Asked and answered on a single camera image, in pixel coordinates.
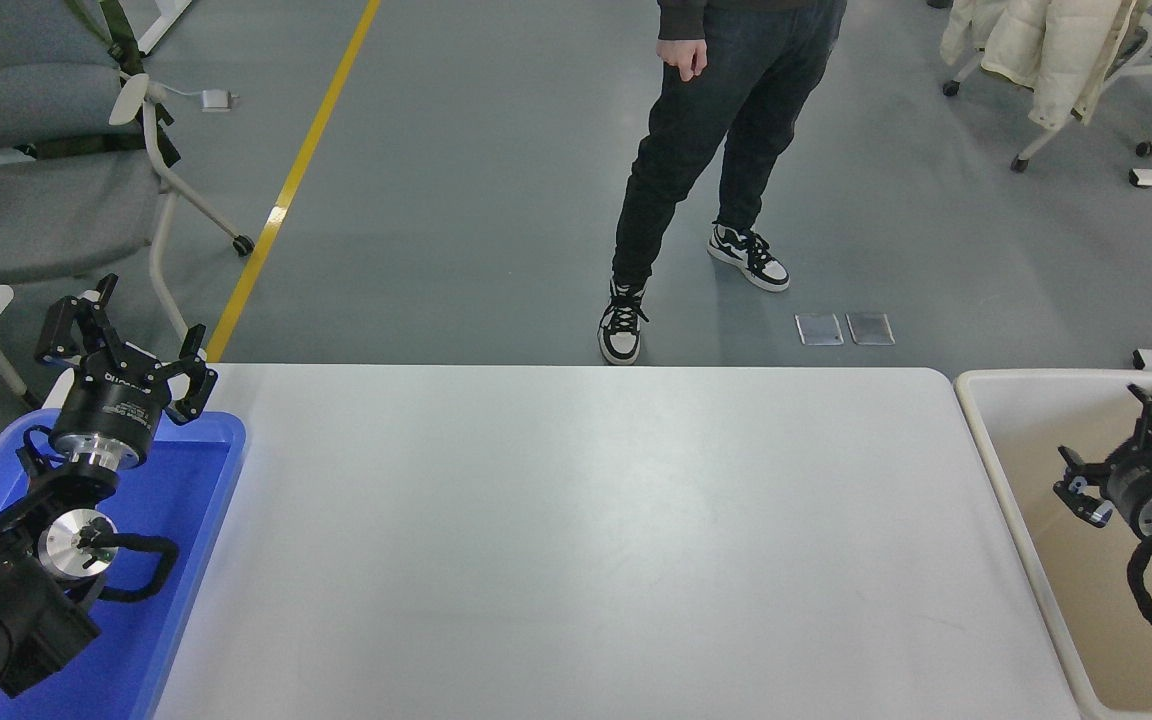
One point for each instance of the white power adapter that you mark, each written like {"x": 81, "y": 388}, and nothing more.
{"x": 219, "y": 99}

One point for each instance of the blue plastic tray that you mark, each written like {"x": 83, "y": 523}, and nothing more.
{"x": 186, "y": 520}

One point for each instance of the standing person's right hand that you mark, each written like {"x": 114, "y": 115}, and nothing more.
{"x": 684, "y": 60}

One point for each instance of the silver floor plate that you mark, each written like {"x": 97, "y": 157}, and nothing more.
{"x": 820, "y": 329}
{"x": 871, "y": 328}

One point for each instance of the cream padded coat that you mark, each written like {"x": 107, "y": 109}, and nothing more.
{"x": 1056, "y": 55}

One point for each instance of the white desk leg frame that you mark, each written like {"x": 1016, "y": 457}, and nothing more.
{"x": 168, "y": 20}

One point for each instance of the standing person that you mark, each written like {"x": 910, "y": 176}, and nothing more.
{"x": 696, "y": 130}

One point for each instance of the large beige plastic bin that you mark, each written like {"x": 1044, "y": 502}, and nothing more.
{"x": 1026, "y": 450}

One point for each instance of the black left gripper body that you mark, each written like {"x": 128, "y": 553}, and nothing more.
{"x": 111, "y": 410}

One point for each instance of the grey office chair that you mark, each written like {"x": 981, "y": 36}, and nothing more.
{"x": 36, "y": 200}

